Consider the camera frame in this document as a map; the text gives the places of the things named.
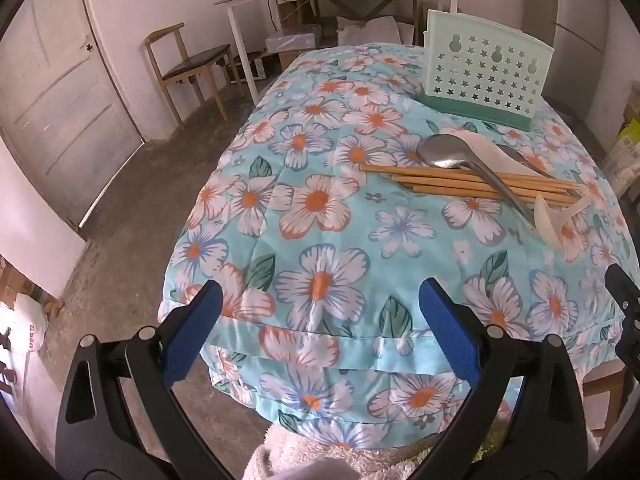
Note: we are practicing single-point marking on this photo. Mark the fluffy pale pink cloth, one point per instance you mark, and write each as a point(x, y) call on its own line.
point(310, 460)

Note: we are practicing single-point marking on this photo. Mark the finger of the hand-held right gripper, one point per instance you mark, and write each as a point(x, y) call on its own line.
point(627, 310)

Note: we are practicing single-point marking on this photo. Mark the wooden chopstick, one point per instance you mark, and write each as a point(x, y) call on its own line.
point(450, 194)
point(450, 180)
point(440, 187)
point(425, 171)

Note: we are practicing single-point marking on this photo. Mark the silver refrigerator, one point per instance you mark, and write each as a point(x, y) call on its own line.
point(585, 35)

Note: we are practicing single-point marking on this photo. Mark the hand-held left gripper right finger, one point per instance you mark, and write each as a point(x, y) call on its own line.
point(450, 330)

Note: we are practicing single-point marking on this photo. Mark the floral light blue blanket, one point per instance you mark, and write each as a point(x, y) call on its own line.
point(325, 220)

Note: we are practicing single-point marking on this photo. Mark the white panelled door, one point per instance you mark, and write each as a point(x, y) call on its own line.
point(60, 100)

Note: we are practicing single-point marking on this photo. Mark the white sack with red print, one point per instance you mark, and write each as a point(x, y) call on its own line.
point(25, 340)

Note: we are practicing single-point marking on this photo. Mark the white box with dark side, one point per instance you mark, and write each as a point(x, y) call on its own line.
point(250, 65)

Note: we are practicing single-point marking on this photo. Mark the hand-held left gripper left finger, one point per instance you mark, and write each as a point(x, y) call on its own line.
point(192, 330)

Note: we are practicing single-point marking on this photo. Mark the wooden stool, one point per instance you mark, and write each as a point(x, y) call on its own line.
point(605, 380)

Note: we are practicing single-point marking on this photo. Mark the green plastic utensil holder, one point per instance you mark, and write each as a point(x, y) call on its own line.
point(475, 114)

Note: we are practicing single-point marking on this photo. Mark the white foam box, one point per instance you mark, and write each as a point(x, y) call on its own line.
point(292, 40)

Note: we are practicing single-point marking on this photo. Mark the small cardboard box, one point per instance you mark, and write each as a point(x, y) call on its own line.
point(295, 10)

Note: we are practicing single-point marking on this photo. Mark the wooden chair with dark seat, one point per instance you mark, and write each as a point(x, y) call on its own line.
point(195, 62)

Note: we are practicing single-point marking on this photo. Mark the large metal spoon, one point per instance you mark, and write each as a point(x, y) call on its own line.
point(440, 150)

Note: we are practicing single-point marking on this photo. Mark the yellow green rice sack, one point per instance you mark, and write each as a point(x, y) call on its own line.
point(622, 155)

